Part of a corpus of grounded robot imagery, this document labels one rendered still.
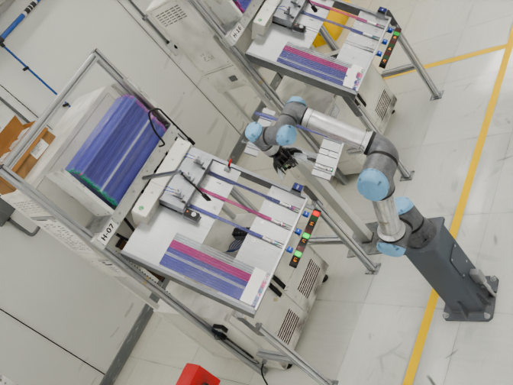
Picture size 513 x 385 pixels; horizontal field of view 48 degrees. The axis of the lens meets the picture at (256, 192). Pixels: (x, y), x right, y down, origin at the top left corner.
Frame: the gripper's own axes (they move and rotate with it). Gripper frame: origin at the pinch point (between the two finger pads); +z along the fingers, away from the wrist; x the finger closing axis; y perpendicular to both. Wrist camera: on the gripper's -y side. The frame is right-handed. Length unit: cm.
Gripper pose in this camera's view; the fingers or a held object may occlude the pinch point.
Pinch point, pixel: (295, 167)
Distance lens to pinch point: 249.8
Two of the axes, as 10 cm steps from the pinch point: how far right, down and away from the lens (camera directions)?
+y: 3.3, 6.7, -6.7
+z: 5.6, 4.3, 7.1
